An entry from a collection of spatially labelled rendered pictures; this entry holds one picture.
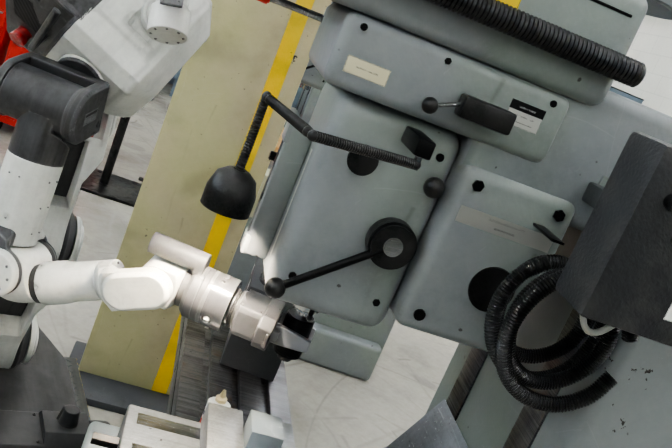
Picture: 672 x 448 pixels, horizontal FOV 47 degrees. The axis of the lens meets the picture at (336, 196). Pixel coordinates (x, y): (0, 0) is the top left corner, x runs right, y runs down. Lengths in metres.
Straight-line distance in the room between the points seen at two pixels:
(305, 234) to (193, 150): 1.86
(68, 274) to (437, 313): 0.59
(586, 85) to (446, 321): 0.38
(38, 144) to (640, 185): 0.89
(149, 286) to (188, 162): 1.73
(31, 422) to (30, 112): 0.90
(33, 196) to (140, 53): 0.30
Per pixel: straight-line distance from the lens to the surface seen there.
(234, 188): 1.04
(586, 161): 1.13
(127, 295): 1.23
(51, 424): 1.96
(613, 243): 0.89
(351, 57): 1.00
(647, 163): 0.89
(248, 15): 2.83
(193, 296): 1.21
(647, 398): 1.18
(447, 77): 1.03
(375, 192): 1.06
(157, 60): 1.37
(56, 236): 1.78
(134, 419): 1.28
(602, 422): 1.17
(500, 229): 1.10
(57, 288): 1.31
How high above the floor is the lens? 1.73
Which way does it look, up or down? 13 degrees down
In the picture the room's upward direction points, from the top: 22 degrees clockwise
